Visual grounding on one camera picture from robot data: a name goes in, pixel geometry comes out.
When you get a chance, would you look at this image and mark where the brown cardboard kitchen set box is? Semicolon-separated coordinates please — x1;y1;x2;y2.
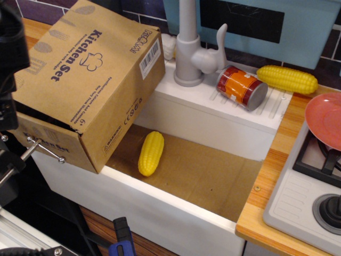
13;1;165;173

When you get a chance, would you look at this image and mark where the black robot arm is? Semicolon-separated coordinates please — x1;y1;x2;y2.
1;1;30;131

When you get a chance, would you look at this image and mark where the yellow toy corn in sink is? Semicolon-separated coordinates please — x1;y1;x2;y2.
138;131;164;177

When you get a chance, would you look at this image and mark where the white toy sink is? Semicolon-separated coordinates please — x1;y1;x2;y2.
33;60;292;255

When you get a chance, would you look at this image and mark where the grey toy faucet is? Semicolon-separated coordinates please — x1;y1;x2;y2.
174;1;228;87

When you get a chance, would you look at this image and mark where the red orange toy can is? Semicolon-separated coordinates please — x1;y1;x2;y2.
216;66;269;111

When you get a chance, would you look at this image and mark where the white toy cauliflower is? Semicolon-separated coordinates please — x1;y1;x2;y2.
161;34;176;60

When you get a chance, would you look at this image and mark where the yellow toy corn on counter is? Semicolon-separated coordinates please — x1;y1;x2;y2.
256;65;319;94

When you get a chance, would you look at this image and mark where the white toy stove top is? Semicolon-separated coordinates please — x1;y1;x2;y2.
263;125;340;255

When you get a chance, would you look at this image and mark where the pink toy plate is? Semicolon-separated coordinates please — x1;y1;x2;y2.
305;92;340;151

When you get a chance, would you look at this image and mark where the light blue chalkboard panel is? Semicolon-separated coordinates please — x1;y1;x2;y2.
163;0;341;69

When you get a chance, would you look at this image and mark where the black clamp body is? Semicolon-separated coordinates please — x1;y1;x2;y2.
1;140;26;207

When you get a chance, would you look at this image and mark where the black stove burner grate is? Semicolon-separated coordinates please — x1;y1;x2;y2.
293;131;340;188

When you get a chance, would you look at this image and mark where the black stove knob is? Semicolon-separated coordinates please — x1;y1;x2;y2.
312;194;340;236

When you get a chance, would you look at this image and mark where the metal clamp screw handle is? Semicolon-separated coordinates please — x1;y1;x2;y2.
21;137;66;164

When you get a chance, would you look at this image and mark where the blue black clamp handle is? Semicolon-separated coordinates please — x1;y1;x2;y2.
108;217;136;256

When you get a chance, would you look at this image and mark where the black braided cable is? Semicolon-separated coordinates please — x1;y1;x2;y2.
0;246;46;256

